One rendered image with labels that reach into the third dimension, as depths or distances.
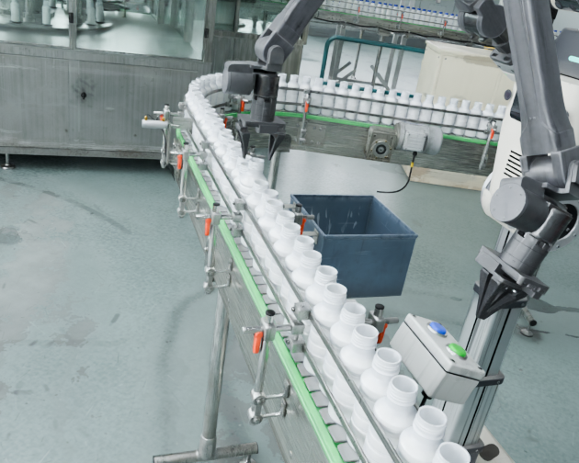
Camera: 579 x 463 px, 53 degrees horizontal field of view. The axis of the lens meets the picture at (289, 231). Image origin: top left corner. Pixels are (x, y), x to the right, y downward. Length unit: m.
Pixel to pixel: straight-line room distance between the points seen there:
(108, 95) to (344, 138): 2.08
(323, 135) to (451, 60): 2.57
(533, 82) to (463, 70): 4.35
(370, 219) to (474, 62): 3.39
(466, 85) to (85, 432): 4.13
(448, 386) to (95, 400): 1.73
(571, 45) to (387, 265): 0.78
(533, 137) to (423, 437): 0.46
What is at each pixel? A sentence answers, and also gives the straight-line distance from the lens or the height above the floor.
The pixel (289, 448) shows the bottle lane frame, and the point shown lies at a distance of 1.09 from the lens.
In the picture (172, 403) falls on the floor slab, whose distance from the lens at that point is 2.43.
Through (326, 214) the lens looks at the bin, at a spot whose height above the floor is 0.88.
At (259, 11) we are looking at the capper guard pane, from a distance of 6.45.
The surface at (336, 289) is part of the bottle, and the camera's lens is 0.98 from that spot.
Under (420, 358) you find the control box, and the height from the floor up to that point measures 1.09.
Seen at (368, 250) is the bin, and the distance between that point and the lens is 1.74.
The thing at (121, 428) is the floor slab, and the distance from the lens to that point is 2.34.
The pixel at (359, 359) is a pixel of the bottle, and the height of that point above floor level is 1.13.
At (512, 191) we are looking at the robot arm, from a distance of 0.87.
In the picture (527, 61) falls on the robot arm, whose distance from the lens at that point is 0.93.
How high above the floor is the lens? 1.64
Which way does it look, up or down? 25 degrees down
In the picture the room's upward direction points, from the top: 9 degrees clockwise
